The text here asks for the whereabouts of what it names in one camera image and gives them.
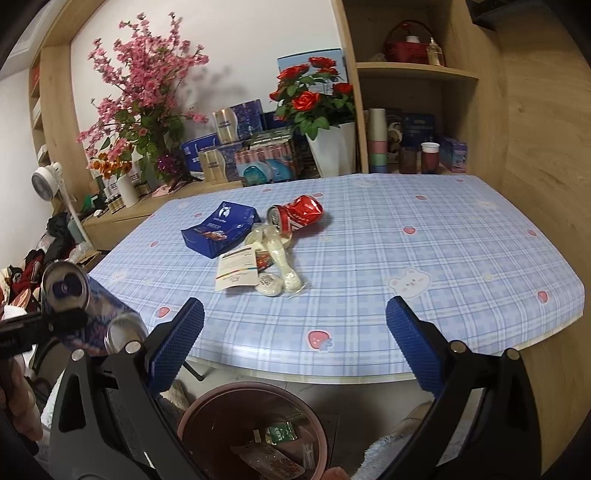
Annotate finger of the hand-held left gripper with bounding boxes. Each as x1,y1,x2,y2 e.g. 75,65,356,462
0,308,90,358

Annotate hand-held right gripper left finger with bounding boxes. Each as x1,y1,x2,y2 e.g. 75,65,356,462
48,298,206,480

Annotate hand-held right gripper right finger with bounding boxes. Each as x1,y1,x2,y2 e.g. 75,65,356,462
383,295,541,480

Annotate crushed purple patterned can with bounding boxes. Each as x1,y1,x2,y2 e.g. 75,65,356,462
41,261,149,358

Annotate brown plastic bucket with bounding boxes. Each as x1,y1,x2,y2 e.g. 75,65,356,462
178,381,329,480

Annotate white paper card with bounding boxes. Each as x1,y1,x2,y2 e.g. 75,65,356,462
215,244,259,292

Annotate blue printed carton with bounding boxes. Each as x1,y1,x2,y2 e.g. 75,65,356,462
181,200,258,258

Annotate green foil packet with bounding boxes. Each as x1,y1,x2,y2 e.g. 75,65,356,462
267,422,298,445

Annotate clear labelled plastic package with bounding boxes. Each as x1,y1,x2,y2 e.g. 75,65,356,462
231,442,306,480

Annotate crushed red can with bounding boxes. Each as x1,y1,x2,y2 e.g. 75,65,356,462
267,195,325,233

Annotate person's left hand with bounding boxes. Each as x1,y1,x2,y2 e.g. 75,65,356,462
0,357,44,443

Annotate pile of clothes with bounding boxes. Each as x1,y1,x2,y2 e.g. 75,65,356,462
0,215,93,319

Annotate open cardboard box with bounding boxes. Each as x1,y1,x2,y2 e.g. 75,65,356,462
69,249,105,274

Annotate wooden sideboard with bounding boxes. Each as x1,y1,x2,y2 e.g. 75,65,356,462
82,180,243,252

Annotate row of small amber bottles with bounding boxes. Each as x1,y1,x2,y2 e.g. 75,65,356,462
104,182,153,215

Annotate white standing fan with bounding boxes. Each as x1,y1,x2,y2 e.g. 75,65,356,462
31,161,93,245

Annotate white cylinder vase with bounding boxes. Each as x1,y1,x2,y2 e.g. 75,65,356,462
115,171,140,208

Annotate small black tripod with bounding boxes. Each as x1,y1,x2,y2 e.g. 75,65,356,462
168,171,204,192

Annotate orange artificial flowers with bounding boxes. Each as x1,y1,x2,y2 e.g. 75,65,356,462
90,154,132,182

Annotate purple artificial flowers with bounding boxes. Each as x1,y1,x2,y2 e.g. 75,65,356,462
156,154,185,177

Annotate brown cup with white insert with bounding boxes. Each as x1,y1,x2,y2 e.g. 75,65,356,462
420,142,439,174

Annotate small silver and blue box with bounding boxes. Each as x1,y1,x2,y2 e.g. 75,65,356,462
198,142,245,183

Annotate small blue picture box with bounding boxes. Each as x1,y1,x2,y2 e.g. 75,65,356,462
438,136,468,174

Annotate blue and white tissue pack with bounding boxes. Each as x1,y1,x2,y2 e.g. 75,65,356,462
180,134,220,174

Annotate pink bottle gift set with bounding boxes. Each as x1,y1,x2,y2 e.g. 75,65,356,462
235,141,298,185

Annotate stack of pastel cups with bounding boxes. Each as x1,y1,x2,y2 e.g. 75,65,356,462
367,107,387,174

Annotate dark glossy package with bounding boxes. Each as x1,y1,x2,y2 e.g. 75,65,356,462
295,136,321,178

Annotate dark blue shelf box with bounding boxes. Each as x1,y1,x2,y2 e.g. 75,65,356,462
401,113,437,148

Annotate wooden side shelf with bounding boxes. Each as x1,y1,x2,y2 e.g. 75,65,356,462
28,46,51,167

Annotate dark green box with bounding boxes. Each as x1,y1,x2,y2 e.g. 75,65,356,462
249,128,296,148

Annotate large silver and blue box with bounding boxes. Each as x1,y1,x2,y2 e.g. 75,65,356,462
212,99,265,145

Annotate wooden shelf unit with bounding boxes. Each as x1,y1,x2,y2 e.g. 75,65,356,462
330,0,509,176

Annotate small dark blue box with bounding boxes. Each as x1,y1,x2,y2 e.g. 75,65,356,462
263,111,289,134

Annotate pink artificial blossom branches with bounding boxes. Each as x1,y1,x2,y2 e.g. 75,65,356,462
76,18,211,181

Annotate red artificial rose bouquet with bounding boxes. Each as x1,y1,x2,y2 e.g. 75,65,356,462
269,56,356,140

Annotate small glass bottle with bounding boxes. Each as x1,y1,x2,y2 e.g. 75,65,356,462
427,38,446,68

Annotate light blue flat box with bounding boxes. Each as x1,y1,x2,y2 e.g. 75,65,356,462
277,48,346,84

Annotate red basket with handle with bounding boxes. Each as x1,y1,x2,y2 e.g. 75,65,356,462
384,21,432,64

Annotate black wall shelf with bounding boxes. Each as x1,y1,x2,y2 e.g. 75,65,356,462
466,0,509,28

